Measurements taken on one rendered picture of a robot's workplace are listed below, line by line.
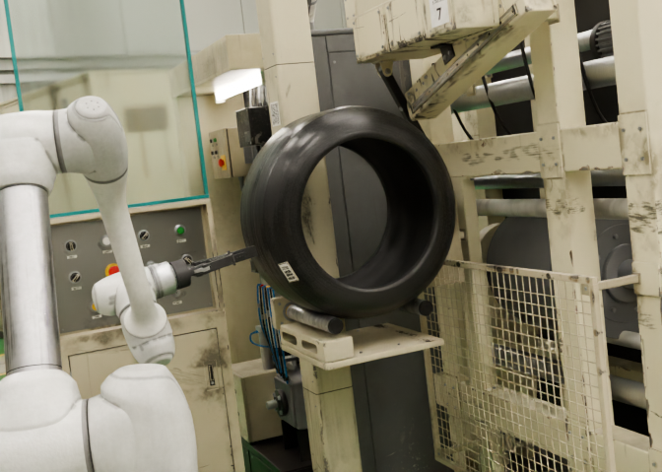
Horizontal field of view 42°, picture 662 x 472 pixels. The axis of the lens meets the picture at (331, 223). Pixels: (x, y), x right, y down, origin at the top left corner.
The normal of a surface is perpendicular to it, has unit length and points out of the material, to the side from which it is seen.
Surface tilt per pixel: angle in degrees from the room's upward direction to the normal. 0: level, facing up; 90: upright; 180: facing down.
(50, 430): 54
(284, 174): 69
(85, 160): 135
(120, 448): 89
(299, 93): 90
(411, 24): 90
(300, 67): 90
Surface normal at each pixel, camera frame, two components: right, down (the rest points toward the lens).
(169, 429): 0.69, -0.11
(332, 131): 0.30, -0.14
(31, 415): 0.13, -0.43
